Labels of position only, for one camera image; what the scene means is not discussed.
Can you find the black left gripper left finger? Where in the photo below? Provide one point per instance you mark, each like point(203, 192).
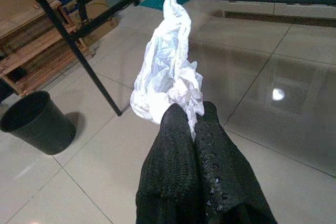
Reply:
point(170, 161)

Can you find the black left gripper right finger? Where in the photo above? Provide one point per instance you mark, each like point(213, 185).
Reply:
point(225, 176)

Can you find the white tissue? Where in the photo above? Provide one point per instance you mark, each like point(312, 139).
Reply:
point(185, 93)

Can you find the white plastic bag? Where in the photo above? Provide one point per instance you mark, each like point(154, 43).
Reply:
point(162, 72)

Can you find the black rubbish bin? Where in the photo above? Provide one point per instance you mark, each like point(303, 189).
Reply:
point(39, 129)

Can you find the black table leg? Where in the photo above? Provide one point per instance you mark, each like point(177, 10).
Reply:
point(82, 9)
point(78, 53)

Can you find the teal mat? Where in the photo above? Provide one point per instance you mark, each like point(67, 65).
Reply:
point(152, 3)

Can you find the brown cardboard box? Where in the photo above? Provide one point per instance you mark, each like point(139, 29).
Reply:
point(101, 6)

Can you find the wooden pallet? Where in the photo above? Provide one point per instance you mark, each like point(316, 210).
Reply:
point(34, 58)

